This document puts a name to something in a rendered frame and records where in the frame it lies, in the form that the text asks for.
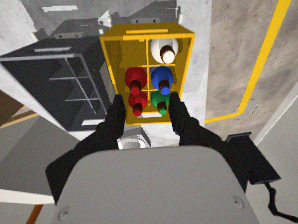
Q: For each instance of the white bottle with dark brown cap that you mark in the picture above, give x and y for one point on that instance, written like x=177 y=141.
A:
x=162 y=51

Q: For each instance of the blue bottle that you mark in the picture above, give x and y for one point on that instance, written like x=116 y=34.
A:
x=161 y=78

